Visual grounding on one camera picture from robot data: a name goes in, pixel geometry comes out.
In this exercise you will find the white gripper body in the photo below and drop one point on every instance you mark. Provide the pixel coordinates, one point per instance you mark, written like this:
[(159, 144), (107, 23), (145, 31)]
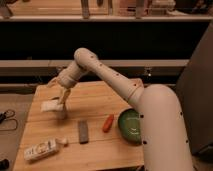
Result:
[(65, 80)]

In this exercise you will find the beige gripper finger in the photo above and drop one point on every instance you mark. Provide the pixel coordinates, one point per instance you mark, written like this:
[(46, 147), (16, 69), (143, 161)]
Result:
[(64, 94), (52, 82)]

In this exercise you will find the white sponge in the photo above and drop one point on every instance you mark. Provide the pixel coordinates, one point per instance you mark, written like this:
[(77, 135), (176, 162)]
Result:
[(51, 105)]

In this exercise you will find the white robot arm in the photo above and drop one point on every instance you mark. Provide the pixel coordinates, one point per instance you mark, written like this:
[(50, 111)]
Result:
[(164, 135)]

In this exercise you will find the wooden table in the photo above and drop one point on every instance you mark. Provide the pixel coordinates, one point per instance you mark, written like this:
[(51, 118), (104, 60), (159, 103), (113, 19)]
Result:
[(90, 101)]

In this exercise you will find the grey rectangular block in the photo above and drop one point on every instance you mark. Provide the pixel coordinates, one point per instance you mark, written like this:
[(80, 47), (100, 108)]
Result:
[(83, 132)]

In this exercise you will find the orange carrot toy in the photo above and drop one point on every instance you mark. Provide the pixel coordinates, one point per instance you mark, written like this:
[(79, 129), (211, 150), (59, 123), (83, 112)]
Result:
[(108, 123)]

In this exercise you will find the white plastic bottle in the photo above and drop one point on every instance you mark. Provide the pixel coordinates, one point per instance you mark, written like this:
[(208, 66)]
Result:
[(44, 149)]

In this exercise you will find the green bowl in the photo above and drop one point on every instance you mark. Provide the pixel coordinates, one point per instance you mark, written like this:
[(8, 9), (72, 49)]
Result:
[(129, 126)]

